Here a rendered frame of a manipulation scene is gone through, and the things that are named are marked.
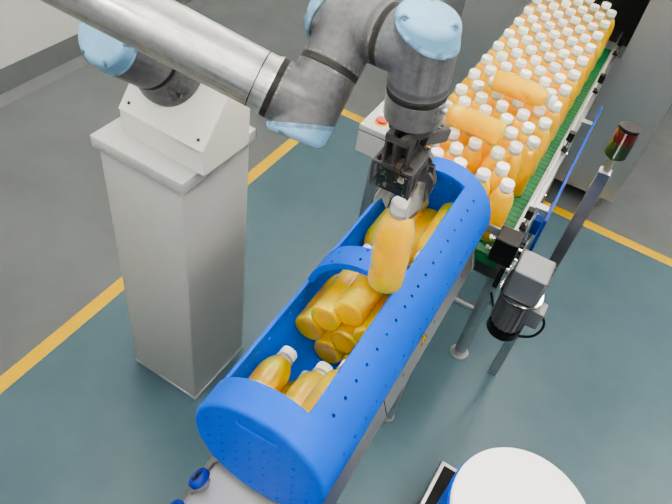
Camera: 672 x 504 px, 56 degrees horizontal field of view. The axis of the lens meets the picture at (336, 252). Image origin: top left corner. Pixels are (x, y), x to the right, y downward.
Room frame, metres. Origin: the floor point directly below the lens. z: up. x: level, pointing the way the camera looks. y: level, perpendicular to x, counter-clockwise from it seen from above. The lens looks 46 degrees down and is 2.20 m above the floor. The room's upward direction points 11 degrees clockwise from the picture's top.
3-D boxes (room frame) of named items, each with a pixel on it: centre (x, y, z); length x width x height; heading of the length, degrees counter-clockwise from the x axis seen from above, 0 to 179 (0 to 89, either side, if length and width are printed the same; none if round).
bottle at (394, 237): (0.84, -0.10, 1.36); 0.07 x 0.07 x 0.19
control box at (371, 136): (1.67, -0.08, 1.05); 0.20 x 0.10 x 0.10; 158
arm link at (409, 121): (0.81, -0.08, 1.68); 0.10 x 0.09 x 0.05; 66
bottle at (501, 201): (1.44, -0.44, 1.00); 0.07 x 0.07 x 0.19
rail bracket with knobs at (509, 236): (1.34, -0.48, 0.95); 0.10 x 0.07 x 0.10; 68
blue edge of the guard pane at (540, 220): (1.87, -0.74, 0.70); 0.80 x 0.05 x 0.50; 158
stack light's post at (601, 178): (1.59, -0.75, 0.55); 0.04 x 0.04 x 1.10; 68
